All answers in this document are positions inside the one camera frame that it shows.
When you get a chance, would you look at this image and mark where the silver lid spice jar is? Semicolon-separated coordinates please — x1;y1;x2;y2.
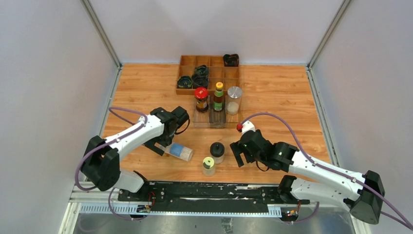
159;143;193;162

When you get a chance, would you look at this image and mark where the red lid chili jar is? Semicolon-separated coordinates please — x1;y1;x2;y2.
194;87;208;113

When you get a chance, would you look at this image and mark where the clear plastic organizer bin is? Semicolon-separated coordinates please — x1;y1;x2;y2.
190;96;244;129

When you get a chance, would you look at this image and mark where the yellow cap sauce bottle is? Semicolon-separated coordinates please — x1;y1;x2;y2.
213;82;224;112

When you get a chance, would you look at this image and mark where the large silver lid jar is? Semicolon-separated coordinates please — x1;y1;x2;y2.
226;86;243;115

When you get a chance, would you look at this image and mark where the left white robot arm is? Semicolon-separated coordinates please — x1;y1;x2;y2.
75;106;190;201

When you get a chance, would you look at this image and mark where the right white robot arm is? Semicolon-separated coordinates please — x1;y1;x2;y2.
230;130;385;224

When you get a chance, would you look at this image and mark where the black lid grinder jar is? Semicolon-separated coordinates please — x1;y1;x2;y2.
209;142;225;164

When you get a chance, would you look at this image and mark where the yellow lid spice jar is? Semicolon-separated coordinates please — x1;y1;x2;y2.
202;157;216;176

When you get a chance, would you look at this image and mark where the black coil lower middle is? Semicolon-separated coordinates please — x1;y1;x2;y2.
191;74;209;89

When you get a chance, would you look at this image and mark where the black green coil middle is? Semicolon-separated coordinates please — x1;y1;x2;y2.
193;65;209;77

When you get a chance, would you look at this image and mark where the wooden compartment tray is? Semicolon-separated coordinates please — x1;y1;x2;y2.
175;55;241;95

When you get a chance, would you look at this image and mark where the black coil top right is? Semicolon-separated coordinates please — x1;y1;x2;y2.
223;54;239;67

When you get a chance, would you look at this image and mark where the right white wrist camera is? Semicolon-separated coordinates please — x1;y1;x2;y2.
241;121;256;134

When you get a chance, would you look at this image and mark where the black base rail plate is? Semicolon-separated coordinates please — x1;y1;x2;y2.
69;179;359;217

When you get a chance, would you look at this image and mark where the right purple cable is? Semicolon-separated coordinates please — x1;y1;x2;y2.
236;112;413;230

